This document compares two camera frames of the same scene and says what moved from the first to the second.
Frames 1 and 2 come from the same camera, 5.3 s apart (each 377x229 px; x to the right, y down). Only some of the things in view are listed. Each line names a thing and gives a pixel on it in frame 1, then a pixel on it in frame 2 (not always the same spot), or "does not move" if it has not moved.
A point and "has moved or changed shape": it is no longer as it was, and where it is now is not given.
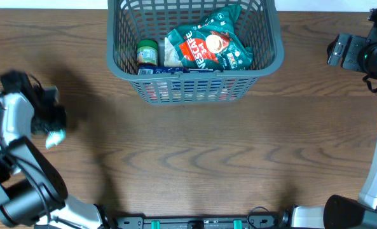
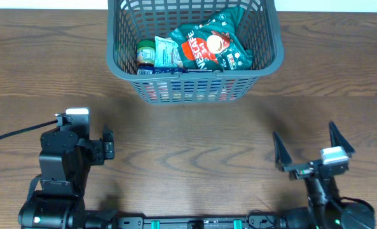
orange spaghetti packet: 191,91 does not move
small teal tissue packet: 54,138 has moved or changed shape
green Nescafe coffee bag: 213,44 does not move
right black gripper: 355,44 -> 283,163
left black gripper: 55,118 -> 105,148
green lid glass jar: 147,52 does not move
